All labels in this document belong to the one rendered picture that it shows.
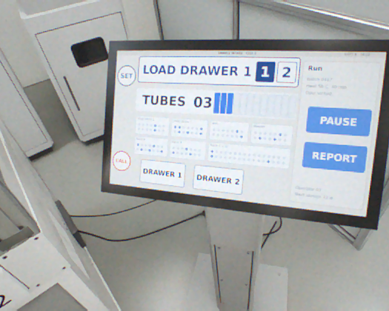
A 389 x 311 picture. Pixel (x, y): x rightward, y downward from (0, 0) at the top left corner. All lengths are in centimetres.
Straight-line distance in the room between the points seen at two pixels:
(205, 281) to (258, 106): 110
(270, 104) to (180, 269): 118
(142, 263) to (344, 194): 125
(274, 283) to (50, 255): 106
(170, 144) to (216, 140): 9
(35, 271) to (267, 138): 55
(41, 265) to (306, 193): 55
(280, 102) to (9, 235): 54
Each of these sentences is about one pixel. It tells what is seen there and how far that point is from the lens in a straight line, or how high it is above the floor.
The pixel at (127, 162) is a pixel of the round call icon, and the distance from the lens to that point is 58.
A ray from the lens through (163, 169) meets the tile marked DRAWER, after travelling 55.
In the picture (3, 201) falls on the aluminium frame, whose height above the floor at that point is 105.
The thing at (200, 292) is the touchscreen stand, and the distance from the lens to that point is 145.
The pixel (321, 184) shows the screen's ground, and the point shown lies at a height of 101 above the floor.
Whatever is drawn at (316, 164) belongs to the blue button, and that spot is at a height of 104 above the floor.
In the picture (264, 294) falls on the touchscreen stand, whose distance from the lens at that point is 145.
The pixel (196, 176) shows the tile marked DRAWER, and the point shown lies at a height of 100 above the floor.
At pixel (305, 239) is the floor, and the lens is 166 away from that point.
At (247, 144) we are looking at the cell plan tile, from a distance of 51.
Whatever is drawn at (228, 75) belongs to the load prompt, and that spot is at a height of 115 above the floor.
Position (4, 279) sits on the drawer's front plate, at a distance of 67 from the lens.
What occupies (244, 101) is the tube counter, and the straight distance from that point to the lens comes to 51.
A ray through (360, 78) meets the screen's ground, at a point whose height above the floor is 115.
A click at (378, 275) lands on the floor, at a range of 167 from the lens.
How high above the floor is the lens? 139
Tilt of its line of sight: 43 degrees down
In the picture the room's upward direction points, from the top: 8 degrees counter-clockwise
